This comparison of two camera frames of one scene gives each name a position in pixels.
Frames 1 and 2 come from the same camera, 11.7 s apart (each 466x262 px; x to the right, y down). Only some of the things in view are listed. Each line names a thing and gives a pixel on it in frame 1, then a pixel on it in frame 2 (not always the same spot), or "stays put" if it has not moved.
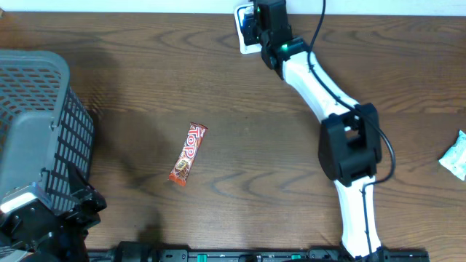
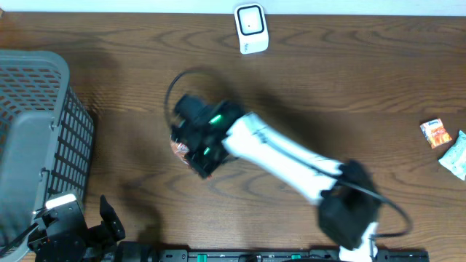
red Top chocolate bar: x=180 y=172 -> x=180 y=150
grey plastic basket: x=44 y=126 stays put
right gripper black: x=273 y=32 -> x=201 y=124
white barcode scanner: x=246 y=30 stays put
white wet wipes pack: x=454 y=158 stays put
